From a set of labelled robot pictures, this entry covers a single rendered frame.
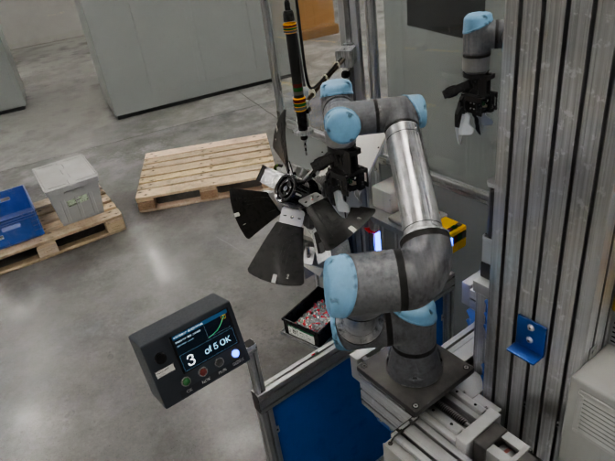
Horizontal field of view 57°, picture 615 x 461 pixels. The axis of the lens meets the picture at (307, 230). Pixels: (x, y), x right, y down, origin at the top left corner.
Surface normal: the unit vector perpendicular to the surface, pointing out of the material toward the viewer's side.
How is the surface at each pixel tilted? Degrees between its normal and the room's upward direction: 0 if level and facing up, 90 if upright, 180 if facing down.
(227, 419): 0
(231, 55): 90
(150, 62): 90
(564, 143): 90
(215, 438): 0
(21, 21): 90
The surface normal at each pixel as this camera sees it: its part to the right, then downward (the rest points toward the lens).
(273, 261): -0.18, -0.14
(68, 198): 0.54, 0.46
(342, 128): 0.03, 0.51
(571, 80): -0.80, 0.39
